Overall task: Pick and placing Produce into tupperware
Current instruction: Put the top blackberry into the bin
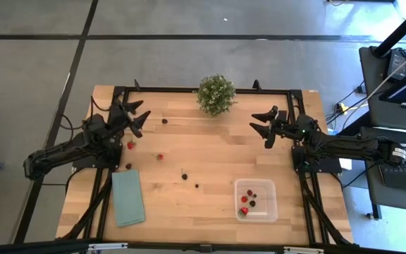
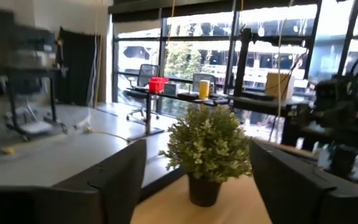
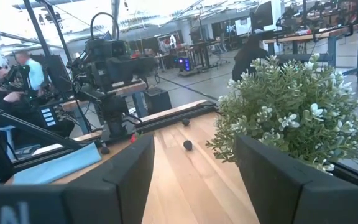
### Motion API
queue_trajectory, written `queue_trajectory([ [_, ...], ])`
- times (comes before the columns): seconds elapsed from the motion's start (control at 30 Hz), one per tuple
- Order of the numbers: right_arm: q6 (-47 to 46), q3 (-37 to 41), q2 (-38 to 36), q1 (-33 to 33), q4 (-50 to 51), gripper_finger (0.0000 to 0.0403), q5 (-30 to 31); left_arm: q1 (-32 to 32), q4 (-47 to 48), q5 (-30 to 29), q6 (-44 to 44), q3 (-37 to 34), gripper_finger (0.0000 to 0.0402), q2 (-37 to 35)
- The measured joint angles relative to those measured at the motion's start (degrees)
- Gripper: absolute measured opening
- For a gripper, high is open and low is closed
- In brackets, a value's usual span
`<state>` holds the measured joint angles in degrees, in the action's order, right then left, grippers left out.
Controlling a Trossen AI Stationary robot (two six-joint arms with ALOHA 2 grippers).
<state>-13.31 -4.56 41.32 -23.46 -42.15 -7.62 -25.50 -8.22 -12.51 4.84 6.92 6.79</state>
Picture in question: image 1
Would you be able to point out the black diagonal pole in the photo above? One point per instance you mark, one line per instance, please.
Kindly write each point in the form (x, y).
(400, 31)

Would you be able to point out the red strawberry curled stem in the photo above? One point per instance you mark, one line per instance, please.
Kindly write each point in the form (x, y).
(160, 157)

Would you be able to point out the black power brick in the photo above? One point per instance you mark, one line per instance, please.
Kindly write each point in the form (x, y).
(398, 63)

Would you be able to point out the clear plastic tupperware container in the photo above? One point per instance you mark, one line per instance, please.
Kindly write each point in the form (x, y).
(267, 190)

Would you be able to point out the teal folded cloth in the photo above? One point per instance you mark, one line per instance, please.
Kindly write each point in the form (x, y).
(128, 197)

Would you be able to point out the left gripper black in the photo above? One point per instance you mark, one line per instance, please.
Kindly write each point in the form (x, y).
(122, 121)

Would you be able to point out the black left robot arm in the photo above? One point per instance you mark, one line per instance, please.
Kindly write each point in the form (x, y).
(65, 151)

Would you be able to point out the potted plant black pot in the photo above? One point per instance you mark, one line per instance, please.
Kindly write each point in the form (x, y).
(215, 95)

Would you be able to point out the black plum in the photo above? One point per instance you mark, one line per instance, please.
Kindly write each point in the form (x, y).
(252, 203)
(184, 176)

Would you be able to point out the black aluminium table frame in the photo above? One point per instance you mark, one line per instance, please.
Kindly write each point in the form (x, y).
(206, 91)

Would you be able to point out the yellow power strip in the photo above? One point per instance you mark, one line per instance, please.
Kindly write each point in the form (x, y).
(343, 107)

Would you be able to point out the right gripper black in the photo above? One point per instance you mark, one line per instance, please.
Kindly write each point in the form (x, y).
(284, 128)

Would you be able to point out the red strawberry green leaves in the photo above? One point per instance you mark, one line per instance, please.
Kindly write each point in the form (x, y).
(244, 211)

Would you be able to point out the large red strawberry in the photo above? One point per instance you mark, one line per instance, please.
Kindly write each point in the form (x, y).
(130, 145)

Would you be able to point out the dark grey desk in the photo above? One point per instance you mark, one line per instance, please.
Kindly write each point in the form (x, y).
(393, 201)

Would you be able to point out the black desk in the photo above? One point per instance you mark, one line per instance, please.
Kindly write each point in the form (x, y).
(375, 106)

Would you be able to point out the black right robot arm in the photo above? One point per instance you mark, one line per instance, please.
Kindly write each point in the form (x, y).
(347, 144)

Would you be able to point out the white paper sheet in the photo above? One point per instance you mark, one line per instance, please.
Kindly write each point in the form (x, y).
(346, 164)

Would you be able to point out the black gantry crossbar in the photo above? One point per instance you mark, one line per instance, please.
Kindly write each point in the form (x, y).
(203, 248)

